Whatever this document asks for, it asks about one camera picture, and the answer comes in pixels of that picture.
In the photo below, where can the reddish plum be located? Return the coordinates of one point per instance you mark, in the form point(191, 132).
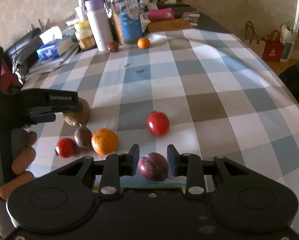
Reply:
point(154, 167)

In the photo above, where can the gold metal tray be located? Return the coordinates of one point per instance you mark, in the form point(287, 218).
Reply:
point(138, 181)

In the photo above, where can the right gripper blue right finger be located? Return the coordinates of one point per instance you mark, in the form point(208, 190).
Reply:
point(187, 165)

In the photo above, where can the yellow lid glass jar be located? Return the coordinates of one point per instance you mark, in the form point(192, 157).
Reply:
point(84, 35)

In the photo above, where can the brown kiwi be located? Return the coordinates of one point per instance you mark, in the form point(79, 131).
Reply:
point(78, 118)

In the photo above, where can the stack of books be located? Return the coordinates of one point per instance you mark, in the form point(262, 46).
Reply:
point(49, 65)

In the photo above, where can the white lilac thermos bottle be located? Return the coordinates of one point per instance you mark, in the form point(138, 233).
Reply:
point(99, 23)

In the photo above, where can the grey jacket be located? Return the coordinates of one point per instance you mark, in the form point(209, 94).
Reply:
point(20, 66)

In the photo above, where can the brown paper bag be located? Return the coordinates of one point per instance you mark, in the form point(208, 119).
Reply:
point(252, 40)

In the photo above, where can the red shopping bag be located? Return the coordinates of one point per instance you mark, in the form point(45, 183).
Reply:
point(273, 47)

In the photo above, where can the front mandarin orange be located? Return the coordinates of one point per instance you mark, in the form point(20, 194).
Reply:
point(104, 141)

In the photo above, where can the person left hand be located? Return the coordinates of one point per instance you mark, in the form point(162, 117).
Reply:
point(19, 166)

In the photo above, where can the dark purple plum centre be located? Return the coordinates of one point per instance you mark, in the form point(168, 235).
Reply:
point(83, 137)

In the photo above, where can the black leather sofa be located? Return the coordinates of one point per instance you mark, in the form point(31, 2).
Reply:
point(15, 48)

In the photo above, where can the brown wooden board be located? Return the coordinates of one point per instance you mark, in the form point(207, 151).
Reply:
point(169, 25)

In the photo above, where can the white shopping bag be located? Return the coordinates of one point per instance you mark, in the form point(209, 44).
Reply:
point(288, 37)

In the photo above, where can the blue tissue box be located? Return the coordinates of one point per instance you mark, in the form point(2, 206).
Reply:
point(55, 48)

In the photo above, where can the dark plum near bottle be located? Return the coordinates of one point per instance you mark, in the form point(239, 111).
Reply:
point(113, 46)

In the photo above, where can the clear cereal jar blue label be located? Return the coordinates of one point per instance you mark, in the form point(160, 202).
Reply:
point(126, 20)

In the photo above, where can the small far mandarin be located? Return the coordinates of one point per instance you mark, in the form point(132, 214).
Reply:
point(143, 43)

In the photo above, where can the pink pencil case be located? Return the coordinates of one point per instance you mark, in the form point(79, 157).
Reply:
point(161, 15)

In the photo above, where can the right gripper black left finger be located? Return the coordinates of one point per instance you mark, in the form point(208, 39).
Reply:
point(117, 166)

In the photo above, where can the checkered tablecloth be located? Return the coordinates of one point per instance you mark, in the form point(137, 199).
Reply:
point(220, 99)

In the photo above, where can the red tomato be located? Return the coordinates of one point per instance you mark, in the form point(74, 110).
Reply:
point(65, 148)
point(157, 123)

